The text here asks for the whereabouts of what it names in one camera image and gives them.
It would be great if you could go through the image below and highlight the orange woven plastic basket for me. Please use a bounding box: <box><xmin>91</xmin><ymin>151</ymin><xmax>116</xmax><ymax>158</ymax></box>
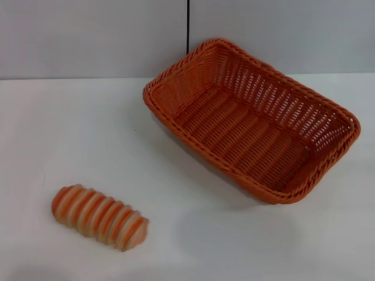
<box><xmin>142</xmin><ymin>37</ymin><xmax>362</xmax><ymax>205</ymax></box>

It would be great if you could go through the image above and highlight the striped orange cream bread loaf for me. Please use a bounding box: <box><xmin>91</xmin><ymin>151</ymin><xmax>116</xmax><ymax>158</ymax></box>
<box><xmin>51</xmin><ymin>183</ymin><xmax>149</xmax><ymax>253</ymax></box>

